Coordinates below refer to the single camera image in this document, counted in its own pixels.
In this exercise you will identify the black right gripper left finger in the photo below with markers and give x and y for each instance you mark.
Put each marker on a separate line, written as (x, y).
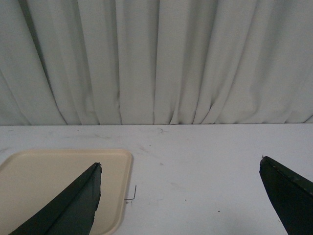
(72, 211)

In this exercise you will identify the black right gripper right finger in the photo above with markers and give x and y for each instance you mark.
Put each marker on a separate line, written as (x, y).
(290, 194)

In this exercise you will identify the beige rectangular plastic tray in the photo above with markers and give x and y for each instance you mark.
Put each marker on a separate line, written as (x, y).
(30, 179)

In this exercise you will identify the white pleated curtain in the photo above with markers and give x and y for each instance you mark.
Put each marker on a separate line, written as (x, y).
(121, 62)

